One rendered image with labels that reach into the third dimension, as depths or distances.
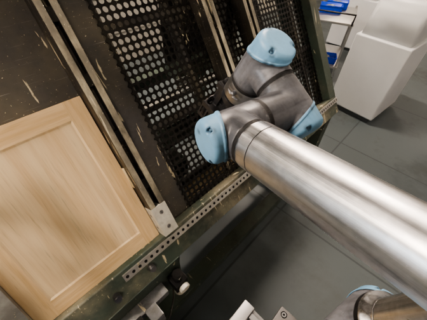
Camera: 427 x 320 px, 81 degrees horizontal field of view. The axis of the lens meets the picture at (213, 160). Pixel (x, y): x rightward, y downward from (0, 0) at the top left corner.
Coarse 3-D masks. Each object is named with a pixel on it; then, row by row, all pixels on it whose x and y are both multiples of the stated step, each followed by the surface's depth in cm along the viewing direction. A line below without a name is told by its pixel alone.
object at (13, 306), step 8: (0, 288) 67; (0, 296) 67; (8, 296) 69; (0, 304) 67; (8, 304) 68; (16, 304) 70; (0, 312) 67; (8, 312) 68; (16, 312) 69; (24, 312) 71
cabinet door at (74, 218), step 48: (0, 144) 67; (48, 144) 74; (96, 144) 81; (0, 192) 67; (48, 192) 74; (96, 192) 82; (0, 240) 68; (48, 240) 75; (96, 240) 83; (144, 240) 94; (48, 288) 76
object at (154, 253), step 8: (328, 104) 164; (320, 112) 158; (248, 176) 121; (232, 184) 115; (224, 192) 112; (216, 200) 109; (208, 208) 107; (200, 216) 105; (184, 224) 100; (192, 224) 102; (176, 232) 98; (168, 240) 96; (160, 248) 94; (152, 256) 92; (136, 264) 88; (144, 264) 90; (128, 272) 87; (136, 272) 88; (128, 280) 87
